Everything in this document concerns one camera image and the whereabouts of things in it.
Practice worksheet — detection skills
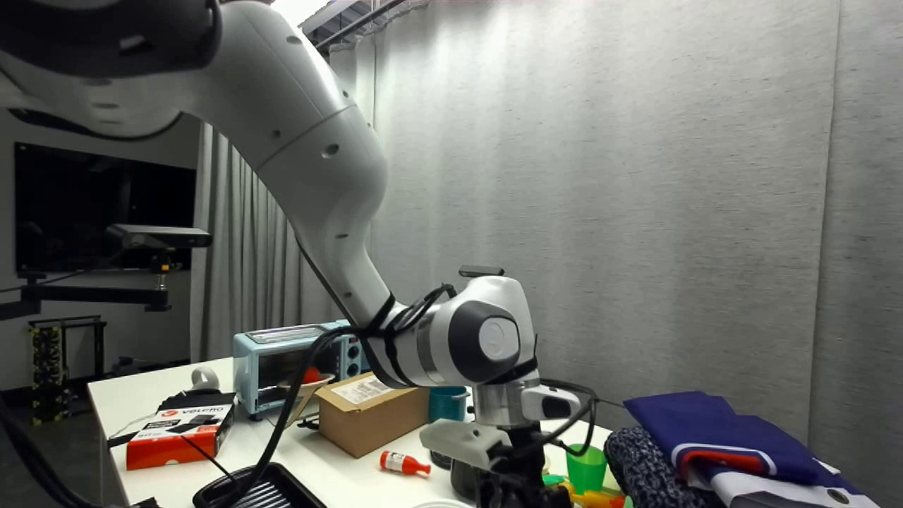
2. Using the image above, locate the light blue toaster oven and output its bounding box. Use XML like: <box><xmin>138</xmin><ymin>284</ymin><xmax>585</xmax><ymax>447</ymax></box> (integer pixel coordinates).
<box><xmin>230</xmin><ymin>318</ymin><xmax>377</xmax><ymax>420</ymax></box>

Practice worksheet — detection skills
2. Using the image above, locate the blue folded cloth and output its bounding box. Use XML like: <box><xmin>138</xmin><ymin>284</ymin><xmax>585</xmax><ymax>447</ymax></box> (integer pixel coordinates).
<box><xmin>622</xmin><ymin>390</ymin><xmax>856</xmax><ymax>495</ymax></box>

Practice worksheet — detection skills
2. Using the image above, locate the yellow plastic toy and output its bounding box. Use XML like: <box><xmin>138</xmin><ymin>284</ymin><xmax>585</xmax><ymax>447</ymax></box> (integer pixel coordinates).
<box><xmin>561</xmin><ymin>483</ymin><xmax>630</xmax><ymax>508</ymax></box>

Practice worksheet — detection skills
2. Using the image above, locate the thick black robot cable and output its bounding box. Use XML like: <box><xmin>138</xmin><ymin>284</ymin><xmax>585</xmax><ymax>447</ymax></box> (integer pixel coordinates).
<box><xmin>193</xmin><ymin>280</ymin><xmax>461</xmax><ymax>508</ymax></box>

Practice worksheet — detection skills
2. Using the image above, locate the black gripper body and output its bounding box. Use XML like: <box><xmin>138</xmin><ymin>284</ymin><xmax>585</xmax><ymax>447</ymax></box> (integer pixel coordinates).
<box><xmin>474</xmin><ymin>434</ymin><xmax>568</xmax><ymax>508</ymax></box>

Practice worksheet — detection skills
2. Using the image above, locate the brown cardboard box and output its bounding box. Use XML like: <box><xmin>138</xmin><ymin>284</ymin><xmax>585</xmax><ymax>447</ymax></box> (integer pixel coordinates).
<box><xmin>314</xmin><ymin>372</ymin><xmax>434</xmax><ymax>462</ymax></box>

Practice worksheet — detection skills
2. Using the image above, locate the white cloth with red trim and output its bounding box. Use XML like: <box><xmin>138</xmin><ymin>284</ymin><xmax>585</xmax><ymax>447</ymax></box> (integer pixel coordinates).
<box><xmin>674</xmin><ymin>447</ymin><xmax>883</xmax><ymax>508</ymax></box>

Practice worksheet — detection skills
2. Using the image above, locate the small red bottle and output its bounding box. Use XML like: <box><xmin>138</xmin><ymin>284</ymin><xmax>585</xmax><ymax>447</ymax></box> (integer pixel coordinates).
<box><xmin>379</xmin><ymin>447</ymin><xmax>434</xmax><ymax>479</ymax></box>

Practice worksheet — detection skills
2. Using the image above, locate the black wall monitor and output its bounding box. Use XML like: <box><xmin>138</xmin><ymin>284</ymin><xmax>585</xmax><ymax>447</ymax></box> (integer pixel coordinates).
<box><xmin>11</xmin><ymin>139</ymin><xmax>202</xmax><ymax>283</ymax></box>

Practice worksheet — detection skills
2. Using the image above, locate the grey tape roll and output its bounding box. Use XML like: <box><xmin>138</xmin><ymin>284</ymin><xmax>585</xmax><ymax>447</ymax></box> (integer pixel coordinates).
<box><xmin>190</xmin><ymin>363</ymin><xmax>227</xmax><ymax>394</ymax></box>

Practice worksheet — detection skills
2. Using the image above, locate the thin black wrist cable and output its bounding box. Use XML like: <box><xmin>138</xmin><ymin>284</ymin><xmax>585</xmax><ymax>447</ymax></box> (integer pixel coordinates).
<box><xmin>537</xmin><ymin>376</ymin><xmax>602</xmax><ymax>447</ymax></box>

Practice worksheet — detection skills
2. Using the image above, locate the grey curtain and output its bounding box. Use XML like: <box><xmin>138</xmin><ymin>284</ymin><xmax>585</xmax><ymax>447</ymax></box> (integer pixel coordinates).
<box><xmin>186</xmin><ymin>122</ymin><xmax>333</xmax><ymax>368</ymax></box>

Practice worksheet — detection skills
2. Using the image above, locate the black mesh tray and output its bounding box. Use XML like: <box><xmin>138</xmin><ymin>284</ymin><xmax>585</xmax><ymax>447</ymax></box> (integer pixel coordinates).
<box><xmin>190</xmin><ymin>461</ymin><xmax>331</xmax><ymax>508</ymax></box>

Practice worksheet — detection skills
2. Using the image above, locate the red and black package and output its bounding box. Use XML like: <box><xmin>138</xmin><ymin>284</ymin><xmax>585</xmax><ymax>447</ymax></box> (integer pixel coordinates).
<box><xmin>124</xmin><ymin>390</ymin><xmax>241</xmax><ymax>475</ymax></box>

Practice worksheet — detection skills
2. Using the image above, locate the dark metal rack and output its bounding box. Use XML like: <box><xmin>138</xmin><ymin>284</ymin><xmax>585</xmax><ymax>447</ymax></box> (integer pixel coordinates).
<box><xmin>25</xmin><ymin>314</ymin><xmax>111</xmax><ymax>427</ymax></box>

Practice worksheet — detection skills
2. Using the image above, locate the black bar camera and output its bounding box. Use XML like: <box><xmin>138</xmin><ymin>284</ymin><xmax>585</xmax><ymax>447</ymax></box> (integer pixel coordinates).
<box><xmin>104</xmin><ymin>219</ymin><xmax>216</xmax><ymax>255</ymax></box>

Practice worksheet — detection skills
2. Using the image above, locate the green plastic cup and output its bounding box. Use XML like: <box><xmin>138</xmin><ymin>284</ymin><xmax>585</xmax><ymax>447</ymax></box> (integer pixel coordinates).
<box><xmin>564</xmin><ymin>444</ymin><xmax>612</xmax><ymax>496</ymax></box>

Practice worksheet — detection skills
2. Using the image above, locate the black horizontal mount bar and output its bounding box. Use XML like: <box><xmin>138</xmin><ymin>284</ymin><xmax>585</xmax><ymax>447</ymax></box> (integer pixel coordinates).
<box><xmin>0</xmin><ymin>280</ymin><xmax>176</xmax><ymax>325</ymax></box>

